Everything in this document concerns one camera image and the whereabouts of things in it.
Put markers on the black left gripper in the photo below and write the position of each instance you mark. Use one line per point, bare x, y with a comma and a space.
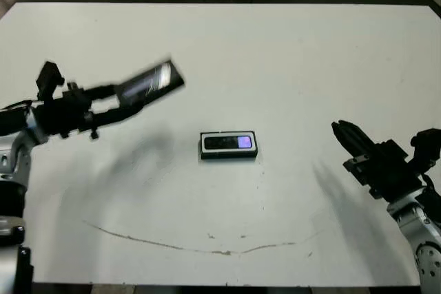
65, 111

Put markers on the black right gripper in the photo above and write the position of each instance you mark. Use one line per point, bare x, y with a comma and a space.
389, 170

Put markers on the black box lid shiny print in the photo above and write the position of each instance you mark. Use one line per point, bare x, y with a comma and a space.
155, 82

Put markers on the small black phone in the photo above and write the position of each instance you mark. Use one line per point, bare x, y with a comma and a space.
220, 142

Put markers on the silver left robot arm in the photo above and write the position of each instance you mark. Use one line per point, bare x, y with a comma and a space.
13, 156

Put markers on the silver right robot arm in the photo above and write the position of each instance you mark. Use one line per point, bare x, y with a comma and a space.
423, 232

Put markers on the black box with white insert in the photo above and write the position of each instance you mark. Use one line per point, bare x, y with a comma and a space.
229, 155

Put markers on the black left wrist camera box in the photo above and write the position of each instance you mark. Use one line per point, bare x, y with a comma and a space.
48, 78

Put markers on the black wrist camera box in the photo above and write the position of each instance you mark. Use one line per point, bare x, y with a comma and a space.
427, 149
48, 78

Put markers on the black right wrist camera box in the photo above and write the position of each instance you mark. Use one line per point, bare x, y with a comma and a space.
427, 149

